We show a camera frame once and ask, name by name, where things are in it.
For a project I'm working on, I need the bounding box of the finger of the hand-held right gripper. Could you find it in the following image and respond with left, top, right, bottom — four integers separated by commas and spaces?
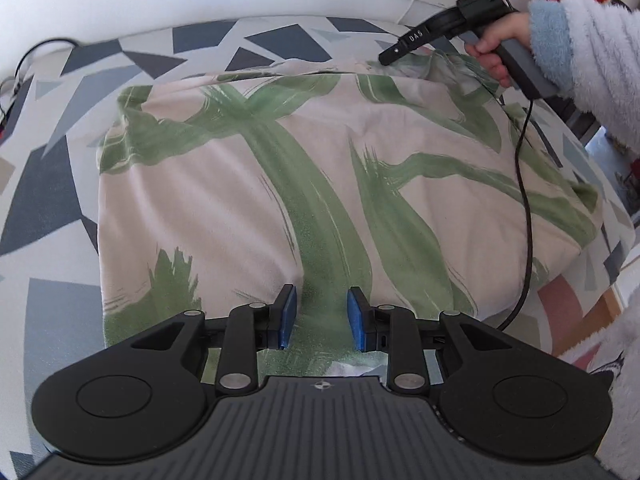
378, 6, 465, 66

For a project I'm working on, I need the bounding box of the geometric patterned tablecloth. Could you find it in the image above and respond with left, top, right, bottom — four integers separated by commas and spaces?
0, 15, 640, 466

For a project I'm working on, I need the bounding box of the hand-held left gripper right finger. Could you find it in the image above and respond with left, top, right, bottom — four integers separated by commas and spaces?
347, 286, 538, 394

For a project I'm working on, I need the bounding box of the person's right hand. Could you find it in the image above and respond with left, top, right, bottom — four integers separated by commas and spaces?
464, 11, 534, 89

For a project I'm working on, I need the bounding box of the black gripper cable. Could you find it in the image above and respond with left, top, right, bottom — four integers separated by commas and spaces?
494, 95, 534, 332

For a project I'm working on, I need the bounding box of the green leaf print pajama shirt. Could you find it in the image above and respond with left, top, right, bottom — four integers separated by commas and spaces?
95, 52, 601, 378

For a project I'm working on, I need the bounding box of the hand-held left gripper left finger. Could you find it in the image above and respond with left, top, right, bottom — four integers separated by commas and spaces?
107, 284, 299, 394

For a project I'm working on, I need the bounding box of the thick black power cable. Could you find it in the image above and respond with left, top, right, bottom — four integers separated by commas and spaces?
14, 38, 79, 82

